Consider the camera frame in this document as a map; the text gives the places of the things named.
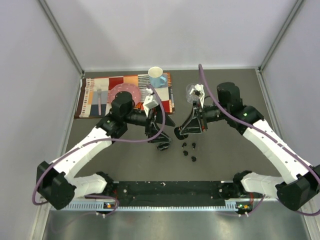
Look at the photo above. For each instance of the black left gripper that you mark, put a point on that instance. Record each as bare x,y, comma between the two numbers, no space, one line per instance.
151,131

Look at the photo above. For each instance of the pink plastic fork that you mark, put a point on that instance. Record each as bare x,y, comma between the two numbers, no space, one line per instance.
99,94

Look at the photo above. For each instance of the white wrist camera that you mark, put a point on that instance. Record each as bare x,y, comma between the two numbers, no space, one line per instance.
150,100
202,99

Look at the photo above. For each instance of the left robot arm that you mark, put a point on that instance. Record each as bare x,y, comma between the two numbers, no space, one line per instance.
57,182

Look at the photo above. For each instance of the glossy black earbud charging case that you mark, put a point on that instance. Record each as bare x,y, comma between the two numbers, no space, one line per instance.
178,134

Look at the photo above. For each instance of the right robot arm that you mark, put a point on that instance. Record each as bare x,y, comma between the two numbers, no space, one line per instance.
298,181

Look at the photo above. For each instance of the grey slotted cable duct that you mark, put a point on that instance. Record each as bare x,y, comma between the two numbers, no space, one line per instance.
105,206

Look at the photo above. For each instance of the light blue mug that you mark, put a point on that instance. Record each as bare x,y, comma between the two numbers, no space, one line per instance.
156,77

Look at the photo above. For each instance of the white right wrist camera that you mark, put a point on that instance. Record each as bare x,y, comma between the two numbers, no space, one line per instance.
202,99

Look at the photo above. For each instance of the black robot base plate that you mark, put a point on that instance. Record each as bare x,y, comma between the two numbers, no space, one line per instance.
173,193

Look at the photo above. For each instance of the colourful patchwork placemat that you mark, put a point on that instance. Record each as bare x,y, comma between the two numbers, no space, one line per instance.
88,99

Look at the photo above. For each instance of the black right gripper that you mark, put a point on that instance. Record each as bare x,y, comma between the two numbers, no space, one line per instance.
194,126

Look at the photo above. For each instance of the clear drinking glass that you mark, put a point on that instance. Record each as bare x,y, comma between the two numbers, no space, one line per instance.
194,92

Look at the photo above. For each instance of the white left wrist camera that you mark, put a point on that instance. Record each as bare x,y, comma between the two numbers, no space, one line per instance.
150,100

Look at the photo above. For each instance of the pink polka dot plate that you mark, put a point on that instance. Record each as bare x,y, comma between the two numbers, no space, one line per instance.
125,87

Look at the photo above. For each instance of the pink plastic knife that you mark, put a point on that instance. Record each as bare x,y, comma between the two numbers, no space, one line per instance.
144,91

